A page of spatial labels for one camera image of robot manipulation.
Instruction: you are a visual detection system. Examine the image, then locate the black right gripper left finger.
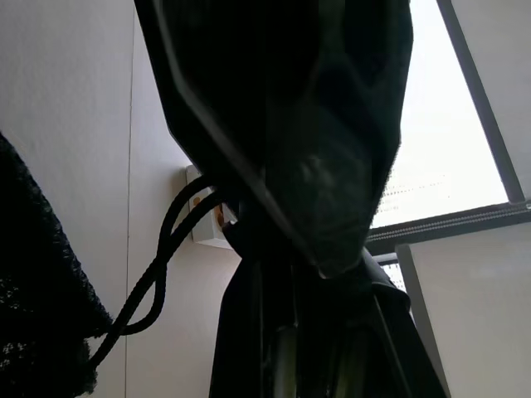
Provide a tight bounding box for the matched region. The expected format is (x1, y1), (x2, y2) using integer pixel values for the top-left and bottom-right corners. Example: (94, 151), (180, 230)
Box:
(209, 244), (270, 398)

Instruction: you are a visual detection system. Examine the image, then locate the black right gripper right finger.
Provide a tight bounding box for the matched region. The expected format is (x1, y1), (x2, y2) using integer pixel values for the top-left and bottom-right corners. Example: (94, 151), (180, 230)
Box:
(364, 252), (451, 398)

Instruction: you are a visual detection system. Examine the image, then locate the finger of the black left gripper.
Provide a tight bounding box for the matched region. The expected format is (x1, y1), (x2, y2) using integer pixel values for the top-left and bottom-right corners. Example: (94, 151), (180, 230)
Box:
(134, 0), (362, 278)

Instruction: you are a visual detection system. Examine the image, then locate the white phone box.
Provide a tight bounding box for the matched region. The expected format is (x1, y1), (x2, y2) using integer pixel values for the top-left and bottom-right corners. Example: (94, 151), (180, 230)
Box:
(184, 164), (240, 250)

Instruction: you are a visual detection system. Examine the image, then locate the window with dark frame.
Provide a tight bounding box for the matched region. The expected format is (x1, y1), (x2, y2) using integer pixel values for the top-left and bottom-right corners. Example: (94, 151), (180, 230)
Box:
(367, 0), (531, 266)

